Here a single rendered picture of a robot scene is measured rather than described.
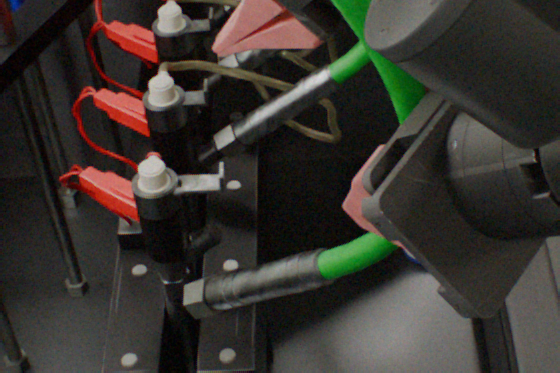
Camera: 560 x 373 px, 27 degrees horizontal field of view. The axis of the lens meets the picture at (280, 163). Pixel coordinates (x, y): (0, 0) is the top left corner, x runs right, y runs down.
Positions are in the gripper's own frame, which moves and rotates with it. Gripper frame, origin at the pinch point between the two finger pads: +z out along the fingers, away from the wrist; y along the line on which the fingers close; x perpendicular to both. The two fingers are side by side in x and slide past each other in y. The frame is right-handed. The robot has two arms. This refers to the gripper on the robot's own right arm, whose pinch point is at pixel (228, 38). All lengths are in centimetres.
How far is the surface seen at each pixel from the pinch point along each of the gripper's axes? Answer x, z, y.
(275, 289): 11.5, 0.7, -8.1
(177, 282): 2.3, 16.4, -9.7
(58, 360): -3.0, 40.6, -12.8
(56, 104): -24.6, 40.1, -1.5
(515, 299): -6.7, 6.7, -29.5
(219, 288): 10.7, 4.1, -6.9
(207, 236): 1.2, 12.3, -8.6
